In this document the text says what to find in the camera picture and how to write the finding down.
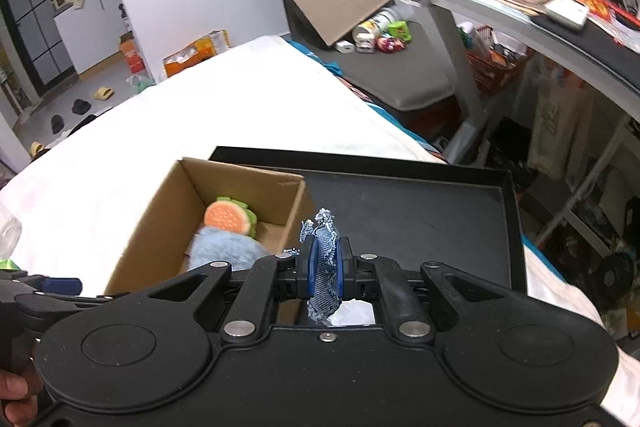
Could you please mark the red plastic basket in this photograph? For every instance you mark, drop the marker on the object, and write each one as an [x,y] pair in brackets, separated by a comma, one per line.
[495,70]

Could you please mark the grey bench cushion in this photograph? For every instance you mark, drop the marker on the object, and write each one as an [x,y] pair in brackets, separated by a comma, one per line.
[407,80]

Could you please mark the blue denim fabric toy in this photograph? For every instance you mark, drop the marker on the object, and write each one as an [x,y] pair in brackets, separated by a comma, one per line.
[320,253]

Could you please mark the white plastic bag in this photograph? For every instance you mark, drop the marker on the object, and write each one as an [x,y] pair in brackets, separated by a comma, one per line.
[562,100]

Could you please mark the white soft ball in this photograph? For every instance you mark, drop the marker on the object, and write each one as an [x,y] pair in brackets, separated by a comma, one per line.
[352,313]

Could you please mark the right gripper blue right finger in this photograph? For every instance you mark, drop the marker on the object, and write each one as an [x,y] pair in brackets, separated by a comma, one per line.
[397,296]

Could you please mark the white canister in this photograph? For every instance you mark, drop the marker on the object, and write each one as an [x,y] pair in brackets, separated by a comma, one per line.
[376,25]

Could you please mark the orange paper bag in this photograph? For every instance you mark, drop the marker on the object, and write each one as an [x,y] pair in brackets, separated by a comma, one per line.
[200,50]

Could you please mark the yellow slipper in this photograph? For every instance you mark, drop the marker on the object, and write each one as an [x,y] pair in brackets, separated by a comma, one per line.
[103,93]

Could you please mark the small black fan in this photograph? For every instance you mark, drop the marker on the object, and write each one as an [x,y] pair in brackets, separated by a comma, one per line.
[615,276]

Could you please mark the brown cardboard box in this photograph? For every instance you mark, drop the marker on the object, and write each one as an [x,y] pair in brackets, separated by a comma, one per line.
[156,250]

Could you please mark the fluffy blue plush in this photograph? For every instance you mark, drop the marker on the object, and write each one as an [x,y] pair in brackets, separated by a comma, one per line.
[211,244]

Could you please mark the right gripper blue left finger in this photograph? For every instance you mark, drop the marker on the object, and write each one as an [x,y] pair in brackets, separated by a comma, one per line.
[270,294]

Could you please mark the person's left hand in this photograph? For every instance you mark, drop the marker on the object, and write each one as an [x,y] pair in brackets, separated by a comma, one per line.
[19,395]

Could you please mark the white kitchen cabinet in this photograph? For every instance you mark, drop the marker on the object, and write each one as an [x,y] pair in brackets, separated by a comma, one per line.
[91,34]

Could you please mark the grey curved desk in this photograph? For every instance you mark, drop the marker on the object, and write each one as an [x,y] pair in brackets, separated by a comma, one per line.
[517,24]

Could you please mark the plush burger toy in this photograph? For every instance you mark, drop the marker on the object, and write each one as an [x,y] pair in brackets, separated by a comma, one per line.
[231,215]

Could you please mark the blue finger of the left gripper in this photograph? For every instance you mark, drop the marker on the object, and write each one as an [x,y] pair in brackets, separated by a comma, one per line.
[66,286]

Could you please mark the clear glass jar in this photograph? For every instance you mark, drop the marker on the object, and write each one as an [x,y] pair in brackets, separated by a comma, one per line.
[10,232]

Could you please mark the green tissue pack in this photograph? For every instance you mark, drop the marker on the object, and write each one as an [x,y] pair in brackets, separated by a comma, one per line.
[8,264]

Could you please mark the black shallow tray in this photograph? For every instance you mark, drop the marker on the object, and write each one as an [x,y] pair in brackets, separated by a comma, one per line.
[411,211]

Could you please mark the white remote control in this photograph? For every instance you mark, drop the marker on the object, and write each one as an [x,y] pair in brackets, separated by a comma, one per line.
[570,14]

